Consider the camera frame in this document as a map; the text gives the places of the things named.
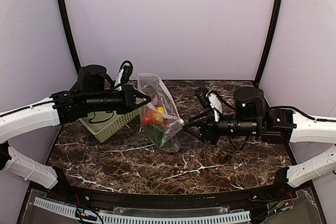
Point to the white bok choy toy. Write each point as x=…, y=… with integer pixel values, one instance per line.
x=158, y=136

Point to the left black frame post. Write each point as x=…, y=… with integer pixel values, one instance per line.
x=68, y=34

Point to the beige perforated plastic basket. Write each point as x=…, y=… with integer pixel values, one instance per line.
x=103, y=125

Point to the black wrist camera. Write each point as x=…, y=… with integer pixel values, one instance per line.
x=212, y=100
x=124, y=74

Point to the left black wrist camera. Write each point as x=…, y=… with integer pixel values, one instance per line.
x=124, y=74

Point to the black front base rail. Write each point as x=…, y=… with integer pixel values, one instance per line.
x=255, y=200

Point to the white slotted cable duct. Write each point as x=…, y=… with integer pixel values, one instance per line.
x=133, y=215

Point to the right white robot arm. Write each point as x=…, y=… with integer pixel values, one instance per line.
x=287, y=124

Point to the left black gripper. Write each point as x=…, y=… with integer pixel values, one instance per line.
x=128, y=99

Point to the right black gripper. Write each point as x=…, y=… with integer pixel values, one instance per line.
x=208, y=127

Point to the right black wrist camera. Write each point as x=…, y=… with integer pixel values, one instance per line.
x=212, y=100

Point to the clear zip top bag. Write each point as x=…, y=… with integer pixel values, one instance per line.
x=152, y=85

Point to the right black frame post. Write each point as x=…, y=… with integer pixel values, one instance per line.
x=268, y=42

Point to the red pepper toy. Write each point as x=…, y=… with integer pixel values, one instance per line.
x=149, y=118

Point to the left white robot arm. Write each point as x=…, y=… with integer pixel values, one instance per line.
x=57, y=109

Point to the black frame post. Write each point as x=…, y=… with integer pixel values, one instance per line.
x=268, y=42
x=68, y=34

